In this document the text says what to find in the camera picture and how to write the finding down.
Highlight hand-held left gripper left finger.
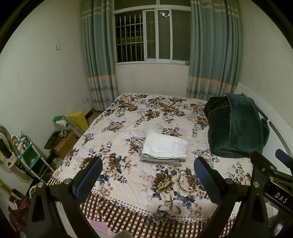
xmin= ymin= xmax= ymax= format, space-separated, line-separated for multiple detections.
xmin=26 ymin=156 xmax=103 ymax=238

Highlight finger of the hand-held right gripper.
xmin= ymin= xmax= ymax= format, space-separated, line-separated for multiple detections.
xmin=250 ymin=151 xmax=279 ymax=182
xmin=275 ymin=149 xmax=293 ymax=166

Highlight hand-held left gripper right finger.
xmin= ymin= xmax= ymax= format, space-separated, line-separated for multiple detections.
xmin=194 ymin=157 xmax=271 ymax=238

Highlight white pants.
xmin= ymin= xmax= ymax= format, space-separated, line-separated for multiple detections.
xmin=141 ymin=129 xmax=188 ymax=160

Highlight cardboard box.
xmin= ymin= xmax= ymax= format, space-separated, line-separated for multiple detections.
xmin=54 ymin=133 xmax=78 ymax=159

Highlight dark green blanket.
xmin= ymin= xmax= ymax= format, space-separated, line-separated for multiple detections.
xmin=204 ymin=93 xmax=270 ymax=159

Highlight grey folded cloth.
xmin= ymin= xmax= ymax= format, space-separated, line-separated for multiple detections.
xmin=140 ymin=154 xmax=186 ymax=167

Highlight dark small table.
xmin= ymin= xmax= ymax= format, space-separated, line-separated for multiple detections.
xmin=43 ymin=131 xmax=60 ymax=165

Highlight yellow box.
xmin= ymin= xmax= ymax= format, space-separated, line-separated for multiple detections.
xmin=68 ymin=111 xmax=89 ymax=132

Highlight teal shelf trolley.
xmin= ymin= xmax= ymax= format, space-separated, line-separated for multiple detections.
xmin=14 ymin=133 xmax=54 ymax=181

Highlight green white plastic bag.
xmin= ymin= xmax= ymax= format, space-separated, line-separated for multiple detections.
xmin=53 ymin=116 xmax=69 ymax=131

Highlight red cloth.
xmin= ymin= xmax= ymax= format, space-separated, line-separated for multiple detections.
xmin=8 ymin=189 xmax=31 ymax=231

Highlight bed with floral sheet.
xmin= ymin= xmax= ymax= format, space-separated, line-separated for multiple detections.
xmin=47 ymin=93 xmax=259 ymax=238

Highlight green striped curtain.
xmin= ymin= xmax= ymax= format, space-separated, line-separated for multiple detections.
xmin=186 ymin=0 xmax=242 ymax=99
xmin=81 ymin=0 xmax=120 ymax=112

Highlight barred window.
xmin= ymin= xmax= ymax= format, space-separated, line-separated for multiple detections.
xmin=113 ymin=0 xmax=191 ymax=66

